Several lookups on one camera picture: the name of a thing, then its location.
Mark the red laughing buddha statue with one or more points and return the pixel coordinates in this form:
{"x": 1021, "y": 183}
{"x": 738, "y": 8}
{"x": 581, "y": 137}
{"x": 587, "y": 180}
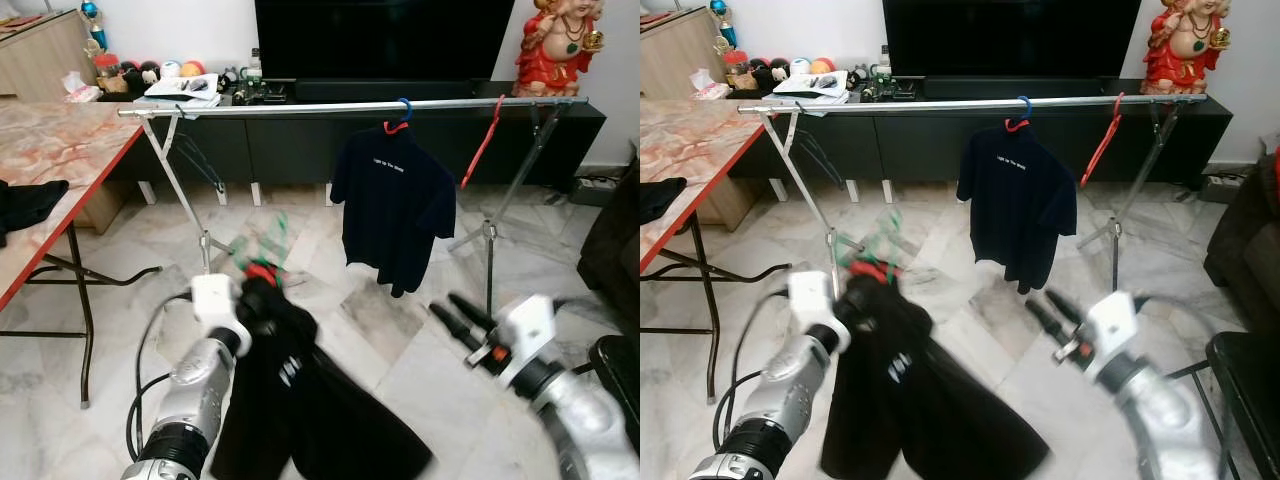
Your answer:
{"x": 1185, "y": 55}
{"x": 555, "y": 60}

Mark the white and blue ball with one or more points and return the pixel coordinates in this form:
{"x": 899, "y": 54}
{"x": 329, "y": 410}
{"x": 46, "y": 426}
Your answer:
{"x": 800, "y": 66}
{"x": 170, "y": 68}

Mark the blue plastic hanger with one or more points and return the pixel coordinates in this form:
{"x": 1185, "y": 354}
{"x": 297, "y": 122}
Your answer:
{"x": 1029, "y": 105}
{"x": 410, "y": 108}

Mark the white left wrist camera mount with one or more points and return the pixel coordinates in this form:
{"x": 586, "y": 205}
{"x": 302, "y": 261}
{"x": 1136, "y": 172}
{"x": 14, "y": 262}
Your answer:
{"x": 215, "y": 300}
{"x": 808, "y": 295}

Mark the black shirt red collar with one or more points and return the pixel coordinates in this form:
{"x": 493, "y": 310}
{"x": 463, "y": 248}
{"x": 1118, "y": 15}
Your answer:
{"x": 920, "y": 400}
{"x": 300, "y": 400}

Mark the black hooded garment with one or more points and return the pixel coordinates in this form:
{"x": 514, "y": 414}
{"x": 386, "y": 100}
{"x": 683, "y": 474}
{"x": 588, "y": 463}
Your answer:
{"x": 25, "y": 205}
{"x": 660, "y": 198}

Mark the silver metal clothes rack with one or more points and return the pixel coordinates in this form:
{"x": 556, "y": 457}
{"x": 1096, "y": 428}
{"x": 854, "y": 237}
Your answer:
{"x": 300, "y": 107}
{"x": 900, "y": 104}

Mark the large black flat television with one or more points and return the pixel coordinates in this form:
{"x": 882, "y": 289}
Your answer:
{"x": 1010, "y": 40}
{"x": 385, "y": 40}

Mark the stack of white papers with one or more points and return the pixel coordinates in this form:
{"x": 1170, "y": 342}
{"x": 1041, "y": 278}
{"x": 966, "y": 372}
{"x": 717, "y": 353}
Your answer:
{"x": 185, "y": 88}
{"x": 810, "y": 85}

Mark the yellow and red ball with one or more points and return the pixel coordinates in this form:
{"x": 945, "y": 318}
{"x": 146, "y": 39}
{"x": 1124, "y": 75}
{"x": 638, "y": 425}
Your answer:
{"x": 822, "y": 65}
{"x": 193, "y": 68}

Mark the jar with red lid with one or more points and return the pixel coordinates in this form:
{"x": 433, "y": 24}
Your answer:
{"x": 737, "y": 68}
{"x": 108, "y": 72}

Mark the light wooden cabinet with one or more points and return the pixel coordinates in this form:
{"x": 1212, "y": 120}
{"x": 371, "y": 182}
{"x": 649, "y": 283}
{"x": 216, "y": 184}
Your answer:
{"x": 680, "y": 55}
{"x": 45, "y": 55}

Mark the navy blue t-shirt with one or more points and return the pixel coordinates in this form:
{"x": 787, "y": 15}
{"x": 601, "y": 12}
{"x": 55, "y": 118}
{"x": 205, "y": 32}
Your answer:
{"x": 1015, "y": 205}
{"x": 395, "y": 210}

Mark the black plush toy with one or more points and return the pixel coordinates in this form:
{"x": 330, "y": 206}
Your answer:
{"x": 765, "y": 72}
{"x": 140, "y": 75}

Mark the gold and blue trophy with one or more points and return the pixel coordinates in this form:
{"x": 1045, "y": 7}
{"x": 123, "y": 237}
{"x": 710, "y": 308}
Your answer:
{"x": 722, "y": 22}
{"x": 92, "y": 25}

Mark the tissue pack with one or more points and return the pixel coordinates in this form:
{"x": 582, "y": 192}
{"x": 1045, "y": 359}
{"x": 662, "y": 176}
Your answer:
{"x": 80, "y": 88}
{"x": 710, "y": 85}

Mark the small clear bottle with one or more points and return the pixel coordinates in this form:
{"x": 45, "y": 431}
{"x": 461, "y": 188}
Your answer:
{"x": 885, "y": 62}
{"x": 255, "y": 65}

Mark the marble pattern folding table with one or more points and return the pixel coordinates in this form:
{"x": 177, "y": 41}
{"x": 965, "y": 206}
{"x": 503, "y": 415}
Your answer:
{"x": 60, "y": 150}
{"x": 690, "y": 150}

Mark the red plastic hanger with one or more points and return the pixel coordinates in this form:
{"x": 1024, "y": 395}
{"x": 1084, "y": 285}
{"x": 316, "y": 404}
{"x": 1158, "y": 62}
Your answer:
{"x": 482, "y": 145}
{"x": 1100, "y": 145}

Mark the grey power adapter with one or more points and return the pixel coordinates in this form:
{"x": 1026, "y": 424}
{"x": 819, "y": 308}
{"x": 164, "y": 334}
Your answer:
{"x": 1222, "y": 188}
{"x": 592, "y": 190}

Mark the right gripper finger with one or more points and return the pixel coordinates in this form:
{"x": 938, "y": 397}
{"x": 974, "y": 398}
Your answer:
{"x": 478, "y": 313}
{"x": 1052, "y": 324}
{"x": 1072, "y": 310}
{"x": 460, "y": 328}

